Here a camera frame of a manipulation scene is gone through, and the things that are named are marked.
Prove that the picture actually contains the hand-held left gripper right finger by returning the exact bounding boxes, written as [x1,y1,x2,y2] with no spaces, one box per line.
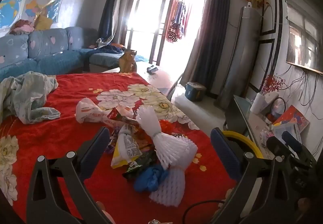
[210,127,299,224]

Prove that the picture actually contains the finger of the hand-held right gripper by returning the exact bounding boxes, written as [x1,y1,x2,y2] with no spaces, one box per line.
[281,131,303,154]
[266,135,287,157]

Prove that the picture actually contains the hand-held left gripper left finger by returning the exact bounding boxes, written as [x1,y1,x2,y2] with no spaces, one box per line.
[26,126,111,224]

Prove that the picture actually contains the purple snack wrapper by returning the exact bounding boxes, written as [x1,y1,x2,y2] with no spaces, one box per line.
[105,131,119,154]

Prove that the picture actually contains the yellow rimmed trash can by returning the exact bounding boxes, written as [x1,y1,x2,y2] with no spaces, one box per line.
[221,130,263,159]

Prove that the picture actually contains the white plastic bag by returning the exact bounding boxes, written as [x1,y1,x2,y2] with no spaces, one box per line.
[75,97,113,125]

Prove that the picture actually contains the person's right hand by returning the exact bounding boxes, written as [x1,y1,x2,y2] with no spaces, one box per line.
[296,196,312,217]

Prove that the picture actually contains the red book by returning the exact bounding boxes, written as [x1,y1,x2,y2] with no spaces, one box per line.
[274,105,310,132]

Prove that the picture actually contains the yellow snack packet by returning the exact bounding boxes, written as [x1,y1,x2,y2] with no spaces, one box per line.
[111,124,145,169]

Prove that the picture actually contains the red floral blanket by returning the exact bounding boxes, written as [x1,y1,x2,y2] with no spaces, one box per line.
[0,73,238,224]

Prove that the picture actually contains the red snack wrapper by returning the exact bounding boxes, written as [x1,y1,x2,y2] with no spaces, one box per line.
[106,107,127,121]

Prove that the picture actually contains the glass top television cabinet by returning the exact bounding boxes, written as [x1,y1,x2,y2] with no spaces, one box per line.
[223,95,303,164]

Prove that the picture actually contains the white vase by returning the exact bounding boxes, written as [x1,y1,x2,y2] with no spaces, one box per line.
[251,93,265,114]

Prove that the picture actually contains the dark snack wrapper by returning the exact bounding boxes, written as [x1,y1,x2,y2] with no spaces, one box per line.
[123,151,157,180]

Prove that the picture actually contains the white foam fruit net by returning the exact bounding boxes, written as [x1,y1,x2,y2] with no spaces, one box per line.
[136,106,198,170]
[149,166,187,207]

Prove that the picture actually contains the blue plastic glove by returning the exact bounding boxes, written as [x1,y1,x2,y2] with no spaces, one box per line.
[134,165,168,192]

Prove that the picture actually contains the blue storage box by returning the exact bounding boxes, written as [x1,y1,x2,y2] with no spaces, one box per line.
[185,82,208,102]

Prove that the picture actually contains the light green crumpled cloth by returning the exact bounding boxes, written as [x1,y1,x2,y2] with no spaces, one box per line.
[0,71,61,125]

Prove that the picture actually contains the brown paper bag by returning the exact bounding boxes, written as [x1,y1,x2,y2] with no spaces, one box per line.
[119,50,138,73]

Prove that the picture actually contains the grey standing air conditioner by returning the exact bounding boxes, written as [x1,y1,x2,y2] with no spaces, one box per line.
[217,6,263,110]

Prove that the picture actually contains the dark blue cloth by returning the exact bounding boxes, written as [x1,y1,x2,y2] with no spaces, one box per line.
[101,44,127,53]

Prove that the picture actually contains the blue patterned sofa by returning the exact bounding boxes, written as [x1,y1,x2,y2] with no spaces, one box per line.
[0,27,149,82]

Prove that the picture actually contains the grey curtain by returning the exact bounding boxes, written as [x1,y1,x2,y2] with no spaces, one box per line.
[182,0,231,91]

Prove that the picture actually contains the dark blue curtain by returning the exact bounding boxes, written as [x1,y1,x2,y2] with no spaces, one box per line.
[97,0,127,43]

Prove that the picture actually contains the yellow pillow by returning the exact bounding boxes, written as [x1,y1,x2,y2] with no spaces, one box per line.
[34,15,52,31]

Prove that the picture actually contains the hanging colourful clothes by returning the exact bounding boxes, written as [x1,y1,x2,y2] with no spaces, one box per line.
[165,0,193,43]

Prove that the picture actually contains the pile of clothes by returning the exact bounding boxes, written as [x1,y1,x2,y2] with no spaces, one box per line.
[9,19,34,35]

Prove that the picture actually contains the country map poster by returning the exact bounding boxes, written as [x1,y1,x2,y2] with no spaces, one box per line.
[24,0,62,24]

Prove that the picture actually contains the world map poster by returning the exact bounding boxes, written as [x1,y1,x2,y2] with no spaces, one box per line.
[0,0,23,30]

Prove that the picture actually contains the black cable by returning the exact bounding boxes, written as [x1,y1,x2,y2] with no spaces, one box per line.
[182,200,228,224]

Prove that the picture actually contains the wall mounted television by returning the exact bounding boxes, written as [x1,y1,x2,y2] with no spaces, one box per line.
[285,0,323,74]

